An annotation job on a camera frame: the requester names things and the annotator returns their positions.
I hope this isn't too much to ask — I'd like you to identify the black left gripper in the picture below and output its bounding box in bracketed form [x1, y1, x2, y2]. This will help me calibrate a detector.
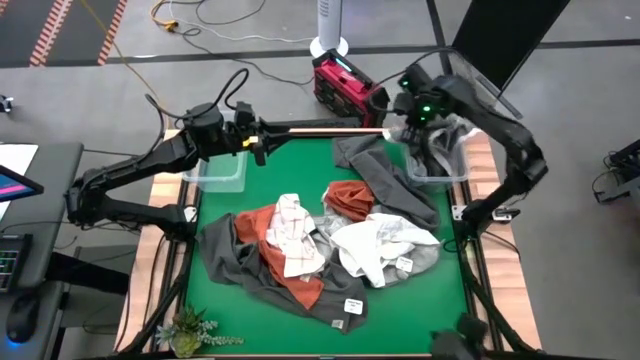
[222, 117, 294, 167]

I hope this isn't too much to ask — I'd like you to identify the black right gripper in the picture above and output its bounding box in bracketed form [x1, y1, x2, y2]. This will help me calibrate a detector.
[393, 89, 444, 146]

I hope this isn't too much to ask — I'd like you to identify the small orange towel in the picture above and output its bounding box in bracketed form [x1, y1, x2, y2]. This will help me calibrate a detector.
[323, 179, 376, 223]

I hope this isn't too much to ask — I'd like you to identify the white checked towel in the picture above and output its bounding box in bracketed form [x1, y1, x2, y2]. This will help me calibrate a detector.
[264, 193, 326, 280]

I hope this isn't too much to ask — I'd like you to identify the light grey waffle towel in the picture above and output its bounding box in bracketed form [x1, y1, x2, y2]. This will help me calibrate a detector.
[312, 202, 442, 284]

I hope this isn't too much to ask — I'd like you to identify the dark grey towel with label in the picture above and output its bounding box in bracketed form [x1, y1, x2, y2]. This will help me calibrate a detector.
[196, 212, 370, 335]

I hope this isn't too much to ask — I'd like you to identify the long orange towel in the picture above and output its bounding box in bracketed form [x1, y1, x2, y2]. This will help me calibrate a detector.
[233, 203, 326, 311]

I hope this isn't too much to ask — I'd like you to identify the clear plastic bin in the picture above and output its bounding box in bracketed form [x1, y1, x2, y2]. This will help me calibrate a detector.
[180, 108, 250, 195]
[387, 112, 474, 189]

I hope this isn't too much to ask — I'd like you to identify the black bar at table edge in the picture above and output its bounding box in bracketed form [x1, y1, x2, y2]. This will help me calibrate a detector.
[264, 117, 362, 132]

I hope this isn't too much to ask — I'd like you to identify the red portable power station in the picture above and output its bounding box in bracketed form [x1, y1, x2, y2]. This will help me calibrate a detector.
[312, 48, 391, 129]

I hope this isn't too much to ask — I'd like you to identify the white tower fan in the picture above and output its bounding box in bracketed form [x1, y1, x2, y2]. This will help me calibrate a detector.
[309, 0, 350, 59]

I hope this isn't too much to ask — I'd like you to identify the black panel on stand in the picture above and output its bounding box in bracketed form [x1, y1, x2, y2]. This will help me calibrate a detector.
[448, 0, 571, 121]

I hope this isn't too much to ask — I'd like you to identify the green table mat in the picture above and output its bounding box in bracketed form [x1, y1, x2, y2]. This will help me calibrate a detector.
[184, 134, 476, 356]

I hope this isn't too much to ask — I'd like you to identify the small succulent plant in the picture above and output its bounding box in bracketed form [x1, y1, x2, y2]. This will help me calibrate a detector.
[155, 305, 246, 359]

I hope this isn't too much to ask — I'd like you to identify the dark blurry object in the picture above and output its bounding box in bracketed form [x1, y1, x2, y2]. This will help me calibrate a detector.
[430, 312, 490, 360]

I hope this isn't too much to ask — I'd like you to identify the black orange-striped floor mat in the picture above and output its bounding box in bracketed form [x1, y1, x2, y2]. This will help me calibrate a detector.
[0, 0, 129, 69]

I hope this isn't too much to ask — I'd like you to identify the grey desk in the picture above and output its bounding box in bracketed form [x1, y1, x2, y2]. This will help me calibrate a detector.
[0, 142, 85, 360]

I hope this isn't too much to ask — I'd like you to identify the white paper sheet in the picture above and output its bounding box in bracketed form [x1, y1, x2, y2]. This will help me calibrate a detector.
[0, 143, 40, 221]

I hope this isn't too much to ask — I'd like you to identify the tablet screen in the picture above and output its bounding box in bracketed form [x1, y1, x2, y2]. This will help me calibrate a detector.
[0, 164, 45, 204]

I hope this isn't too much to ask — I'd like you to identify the backlit keyboard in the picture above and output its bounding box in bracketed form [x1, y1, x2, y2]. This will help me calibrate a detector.
[0, 233, 34, 294]

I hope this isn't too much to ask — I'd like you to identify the black computer mouse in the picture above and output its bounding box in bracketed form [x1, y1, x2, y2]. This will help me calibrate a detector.
[5, 293, 42, 346]

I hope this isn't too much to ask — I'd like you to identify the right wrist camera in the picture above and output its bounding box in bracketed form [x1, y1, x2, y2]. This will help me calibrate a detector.
[398, 63, 434, 96]

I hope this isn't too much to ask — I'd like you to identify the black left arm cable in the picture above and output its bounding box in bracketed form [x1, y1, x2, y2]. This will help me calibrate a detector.
[144, 67, 250, 132]

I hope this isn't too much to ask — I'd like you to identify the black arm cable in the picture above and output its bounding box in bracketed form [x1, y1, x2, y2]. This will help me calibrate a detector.
[144, 67, 250, 132]
[374, 47, 456, 90]

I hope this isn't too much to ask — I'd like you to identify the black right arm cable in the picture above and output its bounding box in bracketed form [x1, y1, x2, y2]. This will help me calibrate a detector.
[374, 47, 456, 90]

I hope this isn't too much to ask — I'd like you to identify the black floor cable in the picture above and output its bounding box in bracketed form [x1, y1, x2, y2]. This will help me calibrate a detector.
[194, 0, 267, 26]
[179, 27, 316, 87]

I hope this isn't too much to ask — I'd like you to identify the white floor cable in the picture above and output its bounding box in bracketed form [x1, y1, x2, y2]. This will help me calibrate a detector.
[168, 0, 316, 45]

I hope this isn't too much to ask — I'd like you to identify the thin yellow floor cable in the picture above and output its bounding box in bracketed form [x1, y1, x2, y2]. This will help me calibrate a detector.
[78, 0, 174, 130]

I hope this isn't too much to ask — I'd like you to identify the yellow extension cord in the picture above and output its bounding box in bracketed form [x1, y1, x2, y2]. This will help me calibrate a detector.
[149, 0, 180, 33]

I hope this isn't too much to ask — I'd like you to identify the black equipment with cables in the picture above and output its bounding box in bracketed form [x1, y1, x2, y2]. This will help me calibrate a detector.
[592, 138, 640, 206]

